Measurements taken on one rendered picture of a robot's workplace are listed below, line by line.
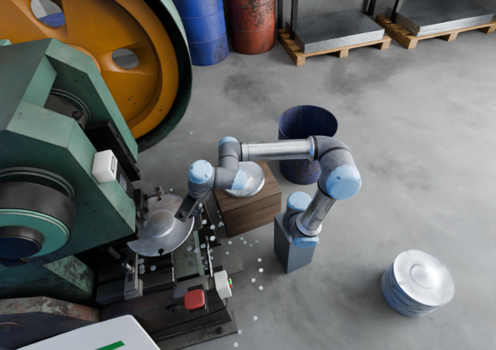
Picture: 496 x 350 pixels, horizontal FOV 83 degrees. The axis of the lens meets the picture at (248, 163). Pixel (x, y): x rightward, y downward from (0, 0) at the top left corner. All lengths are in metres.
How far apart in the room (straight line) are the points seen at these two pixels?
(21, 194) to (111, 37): 0.65
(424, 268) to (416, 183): 0.85
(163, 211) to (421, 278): 1.36
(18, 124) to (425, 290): 1.78
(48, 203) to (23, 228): 0.06
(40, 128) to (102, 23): 0.53
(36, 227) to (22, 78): 0.34
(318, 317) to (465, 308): 0.83
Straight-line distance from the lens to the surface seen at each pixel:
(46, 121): 0.72
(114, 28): 1.13
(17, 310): 1.26
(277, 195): 1.80
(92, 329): 1.46
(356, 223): 2.16
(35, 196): 0.68
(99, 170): 0.74
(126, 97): 1.25
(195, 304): 1.12
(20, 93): 0.77
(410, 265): 1.84
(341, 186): 0.98
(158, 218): 1.27
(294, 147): 1.04
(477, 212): 2.56
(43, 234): 0.72
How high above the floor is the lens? 1.81
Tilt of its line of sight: 49 degrees down
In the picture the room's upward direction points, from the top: 6 degrees counter-clockwise
